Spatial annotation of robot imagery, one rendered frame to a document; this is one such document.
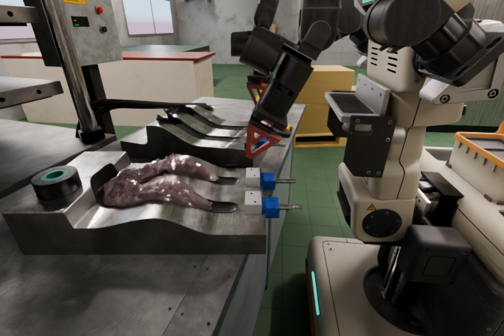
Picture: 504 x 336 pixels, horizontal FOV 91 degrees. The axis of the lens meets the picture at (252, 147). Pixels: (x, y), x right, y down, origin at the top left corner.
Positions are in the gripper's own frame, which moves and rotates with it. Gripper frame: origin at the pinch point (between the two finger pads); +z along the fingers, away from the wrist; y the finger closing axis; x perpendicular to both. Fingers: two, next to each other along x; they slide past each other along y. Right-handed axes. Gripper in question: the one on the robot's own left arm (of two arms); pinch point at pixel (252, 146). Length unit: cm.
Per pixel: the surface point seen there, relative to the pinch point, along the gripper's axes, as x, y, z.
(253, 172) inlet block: 4.7, -8.7, 10.4
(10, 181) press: -60, -11, 54
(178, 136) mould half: -19.5, -24.6, 19.9
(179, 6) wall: -360, -941, 71
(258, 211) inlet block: 7.5, 4.6, 10.9
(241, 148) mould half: -0.2, -21.1, 11.9
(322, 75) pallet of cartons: 53, -216, -5
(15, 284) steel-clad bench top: -28, 21, 36
